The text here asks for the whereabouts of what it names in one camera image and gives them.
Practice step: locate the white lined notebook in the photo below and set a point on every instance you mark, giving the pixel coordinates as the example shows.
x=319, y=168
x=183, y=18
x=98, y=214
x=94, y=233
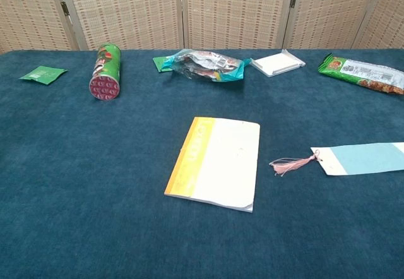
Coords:
x=227, y=165

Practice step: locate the light blue tasselled bookmark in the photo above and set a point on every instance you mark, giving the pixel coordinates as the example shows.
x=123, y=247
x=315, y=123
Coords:
x=363, y=160

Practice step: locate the dark blue table surface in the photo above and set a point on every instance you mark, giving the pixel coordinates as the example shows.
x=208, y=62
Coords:
x=94, y=165

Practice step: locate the teal clear snack bag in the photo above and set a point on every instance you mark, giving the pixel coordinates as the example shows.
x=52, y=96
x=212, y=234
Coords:
x=205, y=62

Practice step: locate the small green sachet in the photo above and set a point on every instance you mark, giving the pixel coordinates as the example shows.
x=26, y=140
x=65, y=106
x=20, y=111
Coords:
x=158, y=62
x=42, y=74

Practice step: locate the white plastic box lid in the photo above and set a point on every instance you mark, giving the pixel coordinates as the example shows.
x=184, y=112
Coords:
x=274, y=64

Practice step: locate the green chips can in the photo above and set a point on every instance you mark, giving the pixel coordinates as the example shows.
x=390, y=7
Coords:
x=105, y=70

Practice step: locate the woven folding screen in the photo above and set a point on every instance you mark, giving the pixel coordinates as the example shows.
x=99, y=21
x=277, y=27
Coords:
x=233, y=10

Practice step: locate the green peanut snack packet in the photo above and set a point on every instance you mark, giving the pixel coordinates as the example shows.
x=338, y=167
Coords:
x=356, y=72

